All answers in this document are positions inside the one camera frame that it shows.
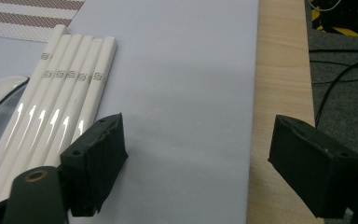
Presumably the black stand base hazard tape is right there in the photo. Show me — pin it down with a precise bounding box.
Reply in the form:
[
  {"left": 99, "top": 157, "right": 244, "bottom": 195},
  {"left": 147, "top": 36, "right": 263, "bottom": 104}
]
[{"left": 310, "top": 0, "right": 358, "bottom": 38}]

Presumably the black floor cable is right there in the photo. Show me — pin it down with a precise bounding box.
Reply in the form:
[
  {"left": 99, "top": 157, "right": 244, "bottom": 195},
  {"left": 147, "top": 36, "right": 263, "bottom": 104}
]
[{"left": 315, "top": 54, "right": 358, "bottom": 129}]

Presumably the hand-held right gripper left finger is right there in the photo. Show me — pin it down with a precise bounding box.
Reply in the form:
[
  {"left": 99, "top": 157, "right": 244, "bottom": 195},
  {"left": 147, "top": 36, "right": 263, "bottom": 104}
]
[{"left": 60, "top": 112, "right": 129, "bottom": 217}]

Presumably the striped woven placemat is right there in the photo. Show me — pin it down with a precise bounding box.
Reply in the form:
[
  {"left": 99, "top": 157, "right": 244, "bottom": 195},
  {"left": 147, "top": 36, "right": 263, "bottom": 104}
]
[{"left": 0, "top": 0, "right": 87, "bottom": 43}]

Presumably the light blue table mat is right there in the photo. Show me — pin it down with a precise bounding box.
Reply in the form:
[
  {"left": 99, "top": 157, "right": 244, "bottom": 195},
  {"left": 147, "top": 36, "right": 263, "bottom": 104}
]
[{"left": 0, "top": 0, "right": 260, "bottom": 224}]

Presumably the white floor cable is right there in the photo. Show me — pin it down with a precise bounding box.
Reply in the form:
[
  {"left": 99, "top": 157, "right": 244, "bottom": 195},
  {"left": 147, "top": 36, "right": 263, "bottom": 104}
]
[{"left": 310, "top": 0, "right": 343, "bottom": 13}]

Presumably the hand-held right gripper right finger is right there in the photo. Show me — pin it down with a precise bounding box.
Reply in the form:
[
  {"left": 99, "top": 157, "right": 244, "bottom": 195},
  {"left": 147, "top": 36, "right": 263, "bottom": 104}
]
[{"left": 268, "top": 114, "right": 358, "bottom": 219}]

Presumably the bundle of white chopsticks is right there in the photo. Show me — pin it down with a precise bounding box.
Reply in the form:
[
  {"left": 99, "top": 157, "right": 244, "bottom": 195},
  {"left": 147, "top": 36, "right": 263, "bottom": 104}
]
[{"left": 0, "top": 23, "right": 118, "bottom": 209}]

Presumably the white ceramic spoon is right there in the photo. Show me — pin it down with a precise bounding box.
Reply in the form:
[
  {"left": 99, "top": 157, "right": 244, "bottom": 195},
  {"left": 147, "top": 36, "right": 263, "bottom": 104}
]
[{"left": 0, "top": 75, "right": 31, "bottom": 175}]

